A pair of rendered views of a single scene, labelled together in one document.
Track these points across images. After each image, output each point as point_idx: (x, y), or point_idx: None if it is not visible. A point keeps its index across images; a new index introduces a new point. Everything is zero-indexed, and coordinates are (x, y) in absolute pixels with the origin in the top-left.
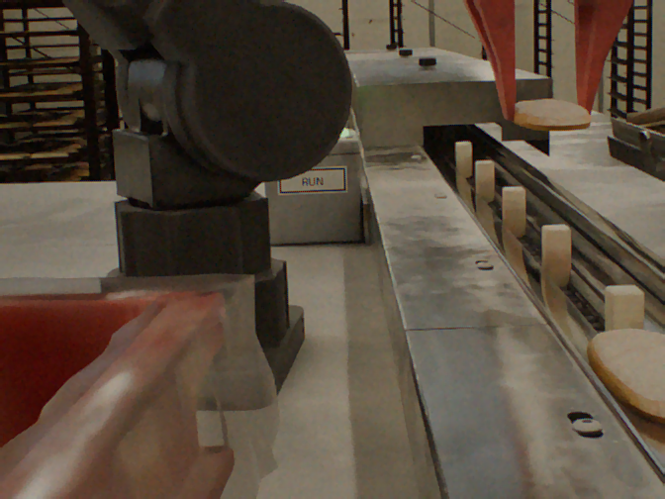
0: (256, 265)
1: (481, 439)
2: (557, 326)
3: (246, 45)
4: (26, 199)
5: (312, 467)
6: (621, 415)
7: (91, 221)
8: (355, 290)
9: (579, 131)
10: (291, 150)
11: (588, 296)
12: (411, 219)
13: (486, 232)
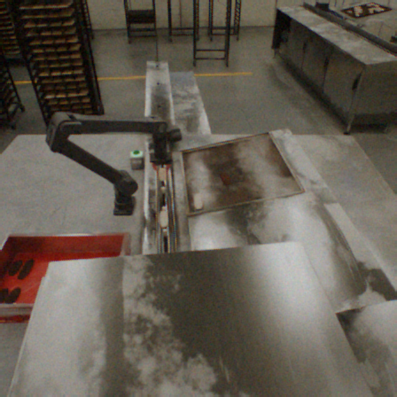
0: (129, 199)
1: (146, 232)
2: (157, 212)
3: (127, 185)
4: (90, 144)
5: (136, 225)
6: (157, 229)
7: (104, 156)
8: (142, 186)
9: (190, 106)
10: (132, 192)
11: None
12: (148, 179)
13: (156, 184)
